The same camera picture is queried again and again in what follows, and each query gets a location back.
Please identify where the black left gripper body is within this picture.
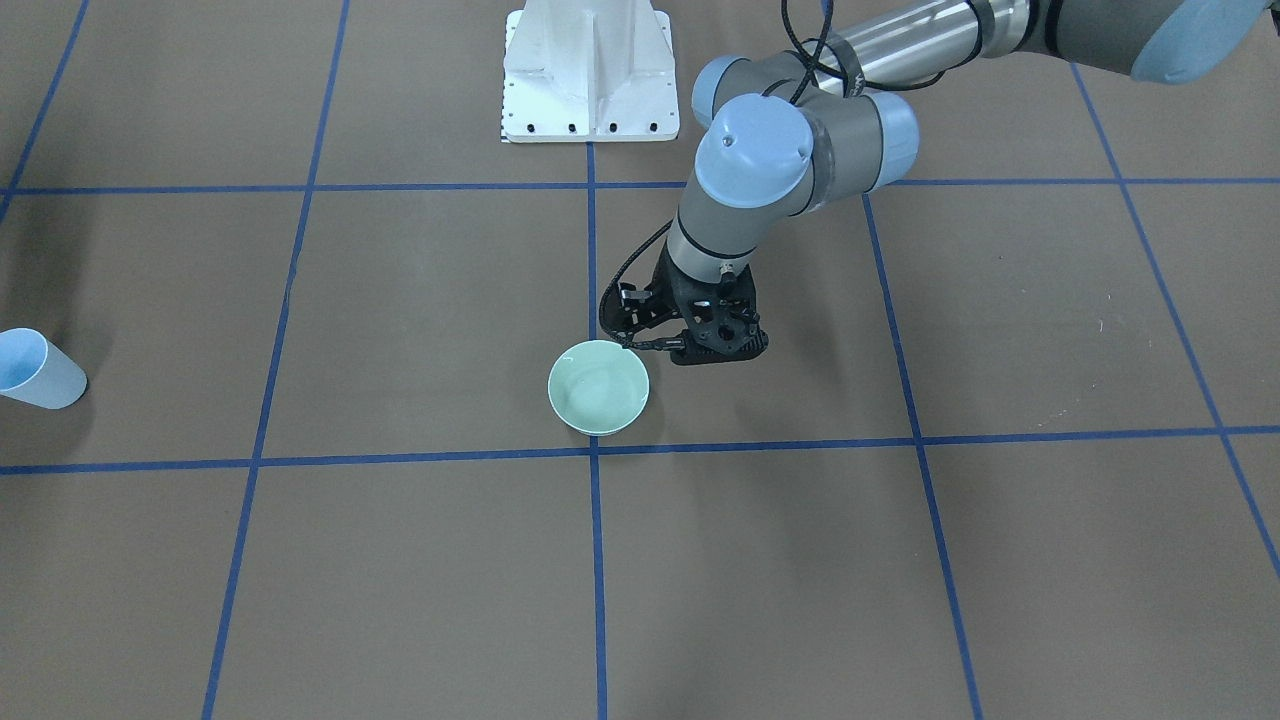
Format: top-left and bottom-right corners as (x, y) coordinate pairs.
(649, 245), (741, 336)

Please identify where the mint green bowl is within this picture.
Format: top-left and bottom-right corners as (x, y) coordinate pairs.
(547, 340), (650, 437)

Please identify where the light blue plastic cup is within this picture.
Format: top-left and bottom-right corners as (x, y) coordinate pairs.
(1, 328), (88, 410)

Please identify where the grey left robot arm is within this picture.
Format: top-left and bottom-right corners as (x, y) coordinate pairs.
(598, 1), (1277, 366)

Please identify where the brown paper table mat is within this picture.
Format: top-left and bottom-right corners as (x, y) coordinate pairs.
(3, 1), (1277, 719)

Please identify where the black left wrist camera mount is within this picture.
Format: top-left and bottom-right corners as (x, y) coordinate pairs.
(669, 269), (769, 366)

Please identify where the black left wrist camera cable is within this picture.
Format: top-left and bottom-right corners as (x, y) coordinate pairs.
(598, 218), (701, 354)

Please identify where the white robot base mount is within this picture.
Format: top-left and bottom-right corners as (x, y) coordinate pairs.
(500, 1), (681, 143)

